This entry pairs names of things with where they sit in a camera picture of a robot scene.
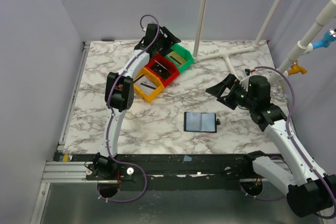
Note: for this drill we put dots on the green plastic bin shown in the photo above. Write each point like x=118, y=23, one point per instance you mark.
x=183, y=52

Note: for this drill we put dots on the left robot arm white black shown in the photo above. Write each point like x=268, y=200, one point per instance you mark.
x=119, y=93

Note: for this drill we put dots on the black leather card holder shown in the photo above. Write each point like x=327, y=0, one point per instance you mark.
x=200, y=122

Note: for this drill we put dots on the white PVC pipe frame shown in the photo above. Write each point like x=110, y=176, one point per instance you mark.
x=302, y=47

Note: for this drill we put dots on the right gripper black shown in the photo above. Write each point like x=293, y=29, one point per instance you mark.
x=228, y=92

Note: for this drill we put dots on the red plastic bin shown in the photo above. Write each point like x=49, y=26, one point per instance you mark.
x=166, y=63

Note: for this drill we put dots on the orange faucet fitting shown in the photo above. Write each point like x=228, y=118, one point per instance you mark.
x=295, y=69

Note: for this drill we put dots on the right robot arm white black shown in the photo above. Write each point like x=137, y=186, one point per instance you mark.
x=307, y=187

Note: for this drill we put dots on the blue faucet fitting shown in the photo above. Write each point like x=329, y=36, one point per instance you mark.
x=325, y=42

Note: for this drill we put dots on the gold credit card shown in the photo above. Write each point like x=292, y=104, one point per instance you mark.
x=176, y=58

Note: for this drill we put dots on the aluminium extrusion rail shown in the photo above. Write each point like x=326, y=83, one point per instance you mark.
x=64, y=172

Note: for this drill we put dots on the white card in yellow bin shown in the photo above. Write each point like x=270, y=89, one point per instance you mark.
x=145, y=85

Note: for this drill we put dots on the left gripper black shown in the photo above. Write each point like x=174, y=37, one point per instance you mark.
x=169, y=40

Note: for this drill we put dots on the yellow plastic bin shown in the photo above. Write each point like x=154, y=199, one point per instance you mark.
x=154, y=79

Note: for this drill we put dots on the brown metal faucet fitting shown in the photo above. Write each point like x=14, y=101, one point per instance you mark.
x=119, y=87

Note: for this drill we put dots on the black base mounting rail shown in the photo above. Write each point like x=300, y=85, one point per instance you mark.
x=172, y=171

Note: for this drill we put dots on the black card in red bin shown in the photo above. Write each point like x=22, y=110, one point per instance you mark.
x=160, y=70

